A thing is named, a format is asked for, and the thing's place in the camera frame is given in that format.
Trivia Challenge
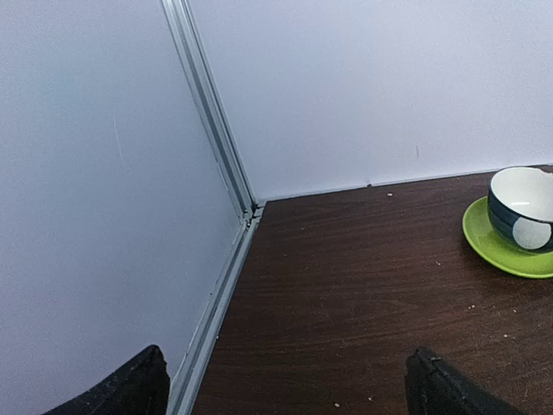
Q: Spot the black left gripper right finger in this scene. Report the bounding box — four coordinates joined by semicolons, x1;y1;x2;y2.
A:
404;347;521;414

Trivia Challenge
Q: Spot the dark blue white cup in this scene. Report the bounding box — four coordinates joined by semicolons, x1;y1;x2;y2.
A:
487;167;552;254

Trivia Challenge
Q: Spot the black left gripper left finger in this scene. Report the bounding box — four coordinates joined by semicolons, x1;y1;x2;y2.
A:
49;345;169;415

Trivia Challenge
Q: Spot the green saucer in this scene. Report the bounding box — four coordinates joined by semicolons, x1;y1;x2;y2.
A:
462;196;552;279

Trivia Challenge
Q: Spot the left aluminium frame post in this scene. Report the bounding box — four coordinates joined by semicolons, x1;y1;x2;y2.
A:
162;1;263;414

